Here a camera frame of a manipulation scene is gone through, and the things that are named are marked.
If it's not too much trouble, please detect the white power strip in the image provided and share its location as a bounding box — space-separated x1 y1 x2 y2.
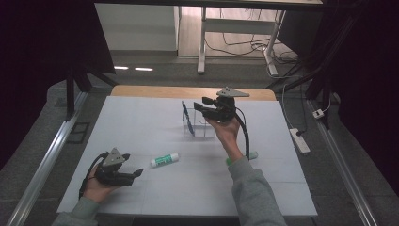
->
289 127 311 154

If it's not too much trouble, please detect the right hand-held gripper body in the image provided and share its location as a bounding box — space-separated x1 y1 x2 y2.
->
203 87 251 123

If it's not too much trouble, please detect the metal floor rail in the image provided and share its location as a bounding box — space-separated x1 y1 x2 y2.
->
306 99 379 226
6 90 89 226

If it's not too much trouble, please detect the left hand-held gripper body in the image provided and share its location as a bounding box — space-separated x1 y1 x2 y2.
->
93 147 136 187

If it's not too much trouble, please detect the black metal stand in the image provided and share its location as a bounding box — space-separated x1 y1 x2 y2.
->
265 59 334 130
63 64 120 122

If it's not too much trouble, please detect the person's left hand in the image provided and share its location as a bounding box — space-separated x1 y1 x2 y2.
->
83 170 122 204

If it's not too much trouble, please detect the tangle of floor cables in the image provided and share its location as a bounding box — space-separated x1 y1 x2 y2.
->
205 8 299 65

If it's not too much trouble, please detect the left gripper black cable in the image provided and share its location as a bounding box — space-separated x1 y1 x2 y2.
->
78 152 110 201

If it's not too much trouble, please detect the dark floor plate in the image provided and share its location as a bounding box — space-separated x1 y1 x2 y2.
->
66 121 91 145

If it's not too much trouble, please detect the wooden table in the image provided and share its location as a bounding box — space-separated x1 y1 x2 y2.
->
110 84 278 102

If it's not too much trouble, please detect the white table cover sheet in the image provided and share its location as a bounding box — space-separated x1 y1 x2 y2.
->
56 95 318 218

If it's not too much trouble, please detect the dark curtain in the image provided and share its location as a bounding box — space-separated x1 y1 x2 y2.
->
277 0 399 197
0 0 117 172

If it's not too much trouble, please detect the person's right hand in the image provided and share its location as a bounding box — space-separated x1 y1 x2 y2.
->
205 116 245 165

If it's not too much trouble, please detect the blue pen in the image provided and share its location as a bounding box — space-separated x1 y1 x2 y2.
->
181 100 196 137

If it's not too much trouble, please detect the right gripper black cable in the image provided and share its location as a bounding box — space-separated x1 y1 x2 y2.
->
234 106 251 161

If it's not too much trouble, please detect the clear plastic organizer box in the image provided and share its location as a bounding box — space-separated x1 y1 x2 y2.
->
182 107 218 139

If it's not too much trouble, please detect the green and white glue stick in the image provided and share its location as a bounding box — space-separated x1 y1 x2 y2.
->
150 152 181 169

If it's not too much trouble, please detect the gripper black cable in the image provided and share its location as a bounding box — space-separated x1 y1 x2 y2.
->
234 106 251 161
78 152 110 201

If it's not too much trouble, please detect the white desk frame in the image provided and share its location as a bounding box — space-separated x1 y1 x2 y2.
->
197 6 288 77

